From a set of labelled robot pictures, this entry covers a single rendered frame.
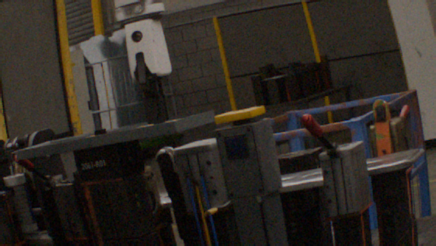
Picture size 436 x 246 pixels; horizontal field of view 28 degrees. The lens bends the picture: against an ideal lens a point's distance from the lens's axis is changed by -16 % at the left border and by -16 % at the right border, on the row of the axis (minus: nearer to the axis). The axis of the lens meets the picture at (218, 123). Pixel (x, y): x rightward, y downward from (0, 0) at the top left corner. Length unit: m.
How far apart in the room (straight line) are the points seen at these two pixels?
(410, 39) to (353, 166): 8.16
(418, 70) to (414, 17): 0.59
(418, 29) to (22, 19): 5.36
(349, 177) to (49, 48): 4.17
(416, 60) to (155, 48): 8.27
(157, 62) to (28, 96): 3.83
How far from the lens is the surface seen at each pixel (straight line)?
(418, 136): 4.87
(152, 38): 1.60
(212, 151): 1.75
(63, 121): 5.73
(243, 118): 1.55
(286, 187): 1.84
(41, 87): 5.55
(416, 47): 9.78
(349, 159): 1.66
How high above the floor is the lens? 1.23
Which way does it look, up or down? 3 degrees down
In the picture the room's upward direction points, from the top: 11 degrees counter-clockwise
